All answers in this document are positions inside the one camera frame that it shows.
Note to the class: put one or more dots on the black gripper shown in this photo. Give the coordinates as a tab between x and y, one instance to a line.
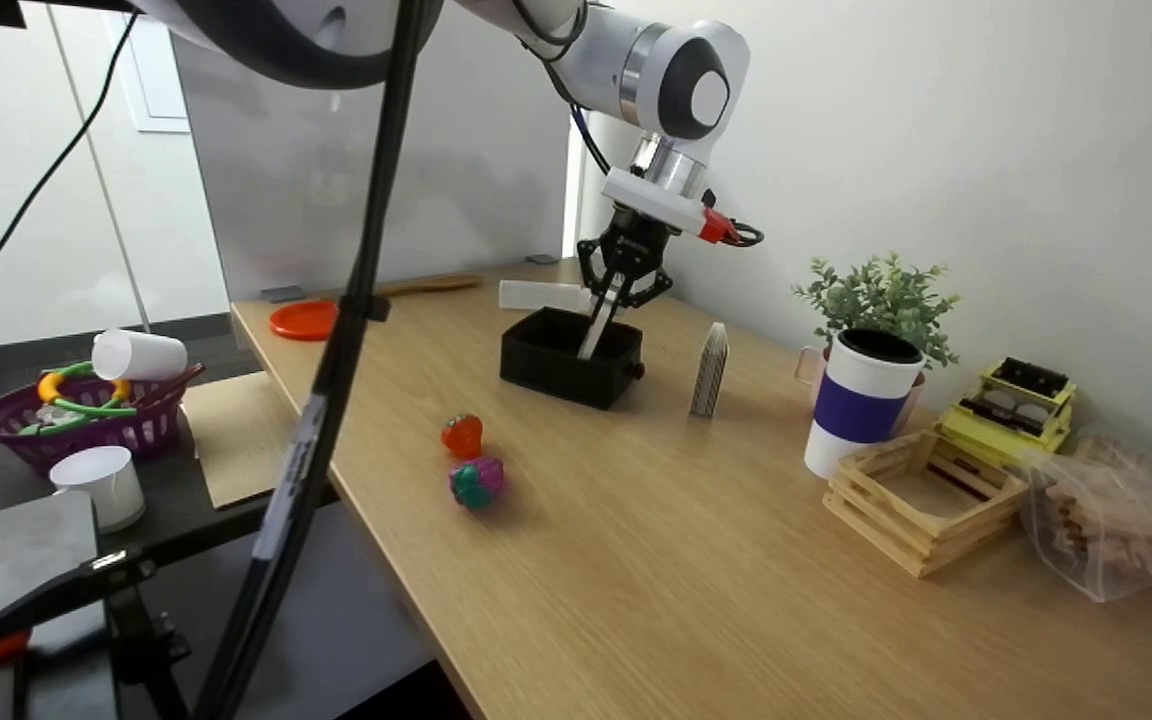
631	246

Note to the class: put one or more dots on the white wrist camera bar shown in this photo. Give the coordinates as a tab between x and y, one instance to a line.
660	201

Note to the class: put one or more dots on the wooden slat crate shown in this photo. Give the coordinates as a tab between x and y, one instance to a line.
922	502

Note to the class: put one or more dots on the white upturned cup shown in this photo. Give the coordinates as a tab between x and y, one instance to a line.
96	483

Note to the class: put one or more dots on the yellow and black device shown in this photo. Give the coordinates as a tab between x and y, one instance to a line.
1009	406

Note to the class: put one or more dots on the clear plastic bag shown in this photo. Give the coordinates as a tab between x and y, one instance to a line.
1118	525

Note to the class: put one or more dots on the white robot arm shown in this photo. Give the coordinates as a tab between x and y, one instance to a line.
631	66

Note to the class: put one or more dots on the tan side board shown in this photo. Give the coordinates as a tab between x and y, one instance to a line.
251	434

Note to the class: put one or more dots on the white cup lying sideways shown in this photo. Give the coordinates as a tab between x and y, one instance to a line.
138	357

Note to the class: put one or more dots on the orange plate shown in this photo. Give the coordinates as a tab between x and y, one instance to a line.
300	321

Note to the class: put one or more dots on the black tripod pole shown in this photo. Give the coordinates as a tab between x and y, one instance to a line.
322	384

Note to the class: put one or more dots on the red toy strawberry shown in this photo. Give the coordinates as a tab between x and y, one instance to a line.
460	439

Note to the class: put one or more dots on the purple plastic basket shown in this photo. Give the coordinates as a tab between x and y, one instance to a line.
80	434

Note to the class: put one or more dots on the grey flat slab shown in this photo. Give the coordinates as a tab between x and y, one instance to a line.
9	561

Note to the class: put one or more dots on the black open box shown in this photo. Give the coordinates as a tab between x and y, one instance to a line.
560	365

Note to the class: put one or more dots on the green potted plant white pot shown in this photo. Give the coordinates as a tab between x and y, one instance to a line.
862	403

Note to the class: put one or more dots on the flat white box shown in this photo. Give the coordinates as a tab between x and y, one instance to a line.
531	293

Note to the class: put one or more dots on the purple toy strawberry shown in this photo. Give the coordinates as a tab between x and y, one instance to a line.
477	483

